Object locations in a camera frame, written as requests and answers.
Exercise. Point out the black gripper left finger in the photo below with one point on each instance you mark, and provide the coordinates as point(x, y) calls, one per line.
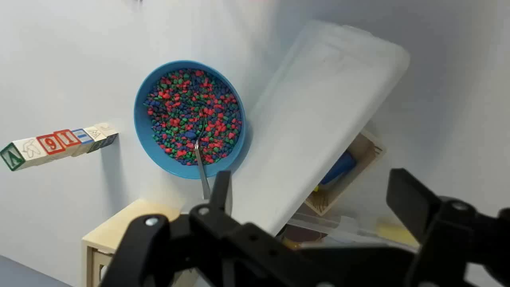
point(212, 250)

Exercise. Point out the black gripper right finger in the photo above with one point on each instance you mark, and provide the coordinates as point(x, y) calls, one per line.
point(462, 245)

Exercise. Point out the white plastic lid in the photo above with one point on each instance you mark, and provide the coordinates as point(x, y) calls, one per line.
point(318, 106)

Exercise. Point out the blue bowl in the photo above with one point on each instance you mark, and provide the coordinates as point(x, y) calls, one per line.
point(142, 133)

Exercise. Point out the yellow wedge block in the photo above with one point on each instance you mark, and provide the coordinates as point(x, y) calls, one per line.
point(395, 234)

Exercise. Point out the metal spoon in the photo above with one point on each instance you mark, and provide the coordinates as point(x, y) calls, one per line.
point(201, 168)

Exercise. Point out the wooden shape sorter box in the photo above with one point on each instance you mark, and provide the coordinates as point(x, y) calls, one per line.
point(113, 229)

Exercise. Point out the transparent plastic container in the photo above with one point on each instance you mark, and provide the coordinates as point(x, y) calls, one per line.
point(344, 226)

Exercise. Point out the small yellow wooden piece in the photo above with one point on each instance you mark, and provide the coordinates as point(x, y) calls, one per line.
point(318, 189)

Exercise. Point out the open wooden box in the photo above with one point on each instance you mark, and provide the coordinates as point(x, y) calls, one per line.
point(366, 152)

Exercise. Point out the blue wooden piece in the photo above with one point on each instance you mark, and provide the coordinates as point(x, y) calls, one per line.
point(339, 168)

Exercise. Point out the colourful beads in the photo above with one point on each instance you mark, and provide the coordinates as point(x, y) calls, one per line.
point(185, 106)

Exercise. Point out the wooden alphabet block tower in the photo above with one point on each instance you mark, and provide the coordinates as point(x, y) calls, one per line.
point(49, 144)

